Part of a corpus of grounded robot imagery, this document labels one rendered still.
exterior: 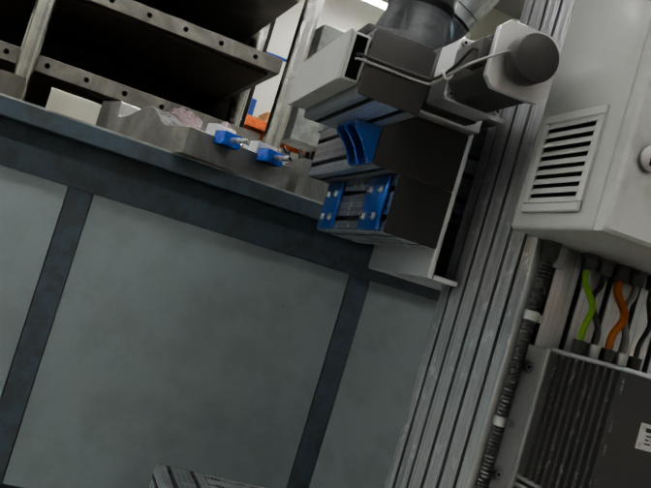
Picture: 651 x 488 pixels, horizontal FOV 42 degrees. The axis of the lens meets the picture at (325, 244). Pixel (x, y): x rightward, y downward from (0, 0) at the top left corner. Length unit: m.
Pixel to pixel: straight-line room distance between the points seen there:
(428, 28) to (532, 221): 0.48
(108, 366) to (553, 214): 1.06
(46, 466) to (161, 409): 0.25
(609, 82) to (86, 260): 1.11
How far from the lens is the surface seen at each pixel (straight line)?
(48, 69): 2.62
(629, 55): 1.03
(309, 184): 1.88
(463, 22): 1.83
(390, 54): 1.12
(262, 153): 1.78
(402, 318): 1.97
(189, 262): 1.80
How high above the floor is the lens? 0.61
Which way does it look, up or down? 3 degrees up
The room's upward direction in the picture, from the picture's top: 17 degrees clockwise
